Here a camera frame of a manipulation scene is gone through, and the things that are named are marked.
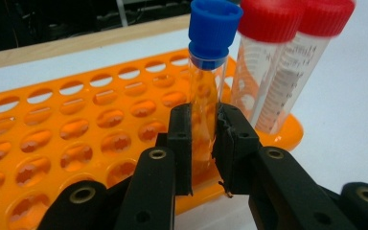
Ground red-capped clear test tube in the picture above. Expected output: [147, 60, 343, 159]
[229, 0, 305, 127]
[254, 0, 357, 136]

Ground orange test tube rack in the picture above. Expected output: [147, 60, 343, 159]
[0, 47, 305, 230]

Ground blue-capped clear test tube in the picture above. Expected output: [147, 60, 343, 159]
[186, 0, 244, 185]

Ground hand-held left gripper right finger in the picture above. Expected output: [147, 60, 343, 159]
[211, 102, 264, 196]

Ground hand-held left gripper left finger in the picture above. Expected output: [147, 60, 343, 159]
[155, 103, 195, 196]

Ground grey metal stand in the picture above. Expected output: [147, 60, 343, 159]
[115, 0, 129, 28]

